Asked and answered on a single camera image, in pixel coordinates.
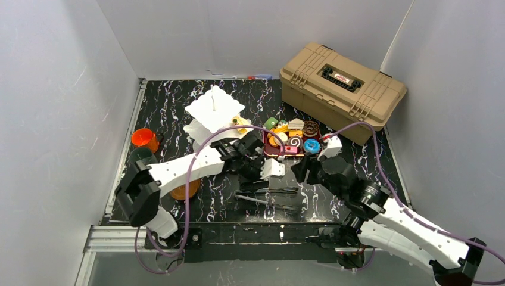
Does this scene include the metal serving tongs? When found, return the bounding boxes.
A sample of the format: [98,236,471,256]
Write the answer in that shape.
[233,187,299,212]

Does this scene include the yellow layered cake piece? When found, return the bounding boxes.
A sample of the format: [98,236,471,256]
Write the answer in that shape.
[232,115,249,135]

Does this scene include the white three-tier cake stand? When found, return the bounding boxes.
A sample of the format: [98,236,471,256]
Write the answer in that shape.
[183,85,251,145]

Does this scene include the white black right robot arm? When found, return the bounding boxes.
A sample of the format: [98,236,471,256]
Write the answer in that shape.
[291,155,484,285]

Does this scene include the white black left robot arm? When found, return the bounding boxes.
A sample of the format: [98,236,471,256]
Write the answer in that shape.
[114,132,264,238]

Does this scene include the pink rectangular cake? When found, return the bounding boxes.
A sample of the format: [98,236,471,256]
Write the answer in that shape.
[283,145,298,156]

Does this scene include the blue sprinkled donut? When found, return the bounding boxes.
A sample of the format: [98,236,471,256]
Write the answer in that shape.
[303,139,321,154]

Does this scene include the chocolate swirl roll cake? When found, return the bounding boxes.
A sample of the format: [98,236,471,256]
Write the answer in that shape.
[287,136,303,149]

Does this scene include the red dessert tray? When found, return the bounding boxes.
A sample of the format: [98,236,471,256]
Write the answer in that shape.
[266,117,322,157]

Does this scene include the white coconut ball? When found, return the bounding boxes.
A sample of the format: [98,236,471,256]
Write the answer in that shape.
[273,132,288,145]

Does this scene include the round sandwich biscuit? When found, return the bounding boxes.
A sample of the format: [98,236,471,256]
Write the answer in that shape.
[269,136,279,147]

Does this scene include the chocolate sprinkled donut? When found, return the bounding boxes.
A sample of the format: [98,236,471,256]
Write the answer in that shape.
[302,121,320,138]

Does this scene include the yellow decorated cake slice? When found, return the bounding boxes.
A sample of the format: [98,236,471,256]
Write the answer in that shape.
[273,124,289,134]

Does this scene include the white triangle cake slice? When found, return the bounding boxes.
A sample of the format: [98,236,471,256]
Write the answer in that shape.
[288,119,305,130]

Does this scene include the green swirl roll cake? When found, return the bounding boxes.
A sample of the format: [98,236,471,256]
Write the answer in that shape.
[263,117,279,130]

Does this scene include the brown round wooden lid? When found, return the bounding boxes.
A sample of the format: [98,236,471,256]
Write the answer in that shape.
[170,179,201,201]

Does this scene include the tan plastic toolbox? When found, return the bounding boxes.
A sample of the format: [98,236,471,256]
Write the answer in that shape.
[279,42,407,132]

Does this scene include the red blue screwdriver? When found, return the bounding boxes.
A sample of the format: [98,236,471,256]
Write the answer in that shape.
[247,74,273,80]

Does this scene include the dark green cup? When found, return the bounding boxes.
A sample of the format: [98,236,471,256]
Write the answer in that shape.
[129,147,159,166]

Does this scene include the orange plastic cup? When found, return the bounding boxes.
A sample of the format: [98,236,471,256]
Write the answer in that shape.
[130,128,164,153]

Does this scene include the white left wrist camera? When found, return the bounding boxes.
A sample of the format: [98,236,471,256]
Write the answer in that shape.
[260,158,285,180]

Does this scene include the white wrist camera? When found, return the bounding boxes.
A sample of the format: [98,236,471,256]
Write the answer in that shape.
[317,134,342,161]
[260,158,285,180]

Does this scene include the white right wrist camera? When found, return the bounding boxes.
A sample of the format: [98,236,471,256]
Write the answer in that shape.
[317,134,342,161]

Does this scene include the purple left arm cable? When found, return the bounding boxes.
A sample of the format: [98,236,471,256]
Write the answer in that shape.
[134,125,287,275]

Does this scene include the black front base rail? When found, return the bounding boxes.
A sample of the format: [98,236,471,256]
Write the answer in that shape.
[173,222,352,264]

